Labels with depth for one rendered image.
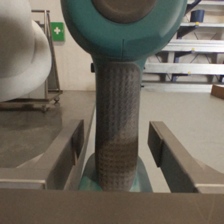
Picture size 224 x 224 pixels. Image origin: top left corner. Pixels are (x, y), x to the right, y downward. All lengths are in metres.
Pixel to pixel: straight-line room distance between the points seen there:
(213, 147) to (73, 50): 4.78
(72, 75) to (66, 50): 0.73
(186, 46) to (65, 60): 3.25
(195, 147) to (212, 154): 0.03
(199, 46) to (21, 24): 4.18
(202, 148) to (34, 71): 0.36
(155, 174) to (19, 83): 0.27
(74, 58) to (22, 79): 4.69
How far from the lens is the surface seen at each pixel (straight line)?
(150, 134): 0.16
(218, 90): 1.09
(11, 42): 0.26
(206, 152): 0.38
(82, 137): 0.15
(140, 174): 0.17
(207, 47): 4.48
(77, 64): 4.96
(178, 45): 4.13
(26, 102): 2.89
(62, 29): 4.96
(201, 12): 4.58
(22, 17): 0.27
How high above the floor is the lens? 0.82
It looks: 17 degrees down
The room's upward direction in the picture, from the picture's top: 1 degrees clockwise
